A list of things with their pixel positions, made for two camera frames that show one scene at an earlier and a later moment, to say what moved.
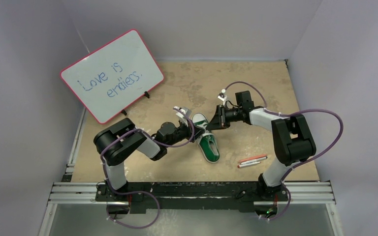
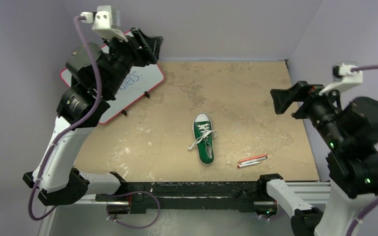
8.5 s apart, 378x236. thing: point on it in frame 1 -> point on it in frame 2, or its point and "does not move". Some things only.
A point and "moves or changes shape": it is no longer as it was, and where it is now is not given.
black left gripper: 191,130 -> 140,45
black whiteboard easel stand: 145,93 does not move
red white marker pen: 251,162 does not move
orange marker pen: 253,158 does not move
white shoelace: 201,136 moves or changes shape
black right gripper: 223,116 -> 302,99
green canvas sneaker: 207,142 moves or changes shape
